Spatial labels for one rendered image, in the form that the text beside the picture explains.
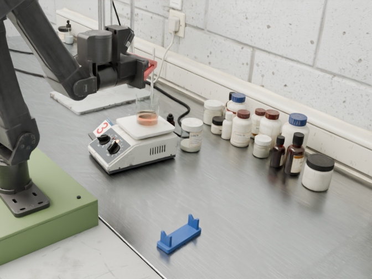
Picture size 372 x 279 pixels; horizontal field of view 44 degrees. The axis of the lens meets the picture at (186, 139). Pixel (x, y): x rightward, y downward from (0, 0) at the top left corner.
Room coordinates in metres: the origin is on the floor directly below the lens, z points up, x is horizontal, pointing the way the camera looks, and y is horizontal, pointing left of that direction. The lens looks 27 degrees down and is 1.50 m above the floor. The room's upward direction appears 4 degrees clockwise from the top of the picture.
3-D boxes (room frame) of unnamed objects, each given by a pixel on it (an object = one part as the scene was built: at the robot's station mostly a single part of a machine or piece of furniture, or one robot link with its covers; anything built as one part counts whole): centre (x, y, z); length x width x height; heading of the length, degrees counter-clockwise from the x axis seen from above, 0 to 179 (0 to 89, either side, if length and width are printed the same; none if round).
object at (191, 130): (1.14, -0.01, 0.94); 0.06 x 0.06 x 0.08
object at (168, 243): (0.74, 0.00, 0.92); 0.10 x 0.03 x 0.04; 139
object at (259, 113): (1.25, -0.21, 0.94); 0.05 x 0.05 x 0.09
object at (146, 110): (1.09, 0.11, 1.03); 0.07 x 0.06 x 0.08; 140
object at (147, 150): (1.08, 0.13, 0.94); 0.22 x 0.13 x 0.08; 125
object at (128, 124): (1.09, 0.11, 0.98); 0.12 x 0.12 x 0.01; 35
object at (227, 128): (1.22, -0.12, 0.94); 0.03 x 0.03 x 0.08
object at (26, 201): (0.79, 0.34, 1.00); 0.20 x 0.07 x 0.08; 41
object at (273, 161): (1.08, -0.25, 0.94); 0.03 x 0.03 x 0.08
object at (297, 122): (1.12, -0.29, 0.96); 0.07 x 0.07 x 0.13
